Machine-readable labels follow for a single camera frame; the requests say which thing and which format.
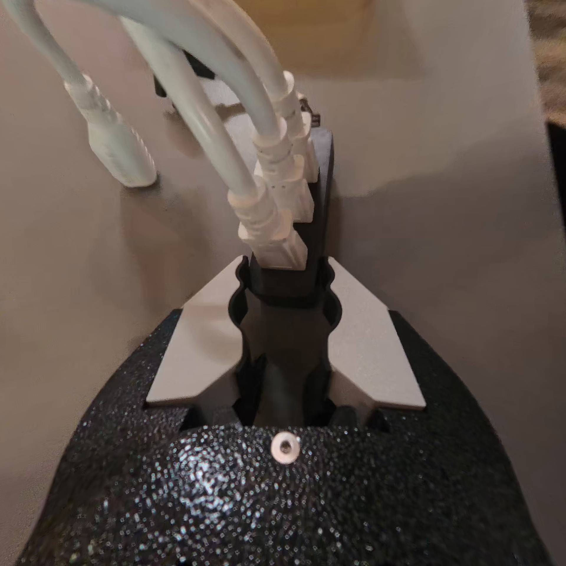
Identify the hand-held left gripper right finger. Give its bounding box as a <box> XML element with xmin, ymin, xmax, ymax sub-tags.
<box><xmin>325</xmin><ymin>255</ymin><xmax>427</xmax><ymax>423</ymax></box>

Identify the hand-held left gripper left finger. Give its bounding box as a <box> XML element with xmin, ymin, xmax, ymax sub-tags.
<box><xmin>145</xmin><ymin>255</ymin><xmax>250</xmax><ymax>407</ymax></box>

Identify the black power strip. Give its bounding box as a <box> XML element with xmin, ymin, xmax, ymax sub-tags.
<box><xmin>241</xmin><ymin>128</ymin><xmax>337</xmax><ymax>427</ymax></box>

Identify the white power plug with cable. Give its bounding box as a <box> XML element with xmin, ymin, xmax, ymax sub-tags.
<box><xmin>0</xmin><ymin>0</ymin><xmax>158</xmax><ymax>189</ymax></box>
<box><xmin>208</xmin><ymin>0</ymin><xmax>321</xmax><ymax>183</ymax></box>
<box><xmin>119</xmin><ymin>13</ymin><xmax>309</xmax><ymax>271</ymax></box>
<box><xmin>88</xmin><ymin>0</ymin><xmax>310</xmax><ymax>222</ymax></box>

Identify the black plug with braided cable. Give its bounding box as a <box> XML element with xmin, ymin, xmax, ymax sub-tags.
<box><xmin>152</xmin><ymin>49</ymin><xmax>218</xmax><ymax>99</ymax></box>

